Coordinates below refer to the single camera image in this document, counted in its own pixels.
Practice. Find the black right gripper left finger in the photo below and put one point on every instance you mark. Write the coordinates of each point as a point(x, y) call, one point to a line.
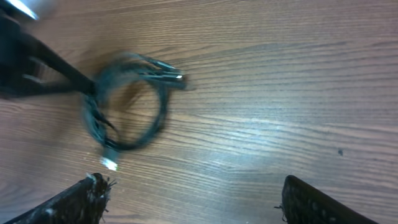
point(82, 203)

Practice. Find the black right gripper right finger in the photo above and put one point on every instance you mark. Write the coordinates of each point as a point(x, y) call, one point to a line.
point(304, 204)

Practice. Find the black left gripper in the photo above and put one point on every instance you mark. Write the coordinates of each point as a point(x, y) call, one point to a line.
point(17, 48)

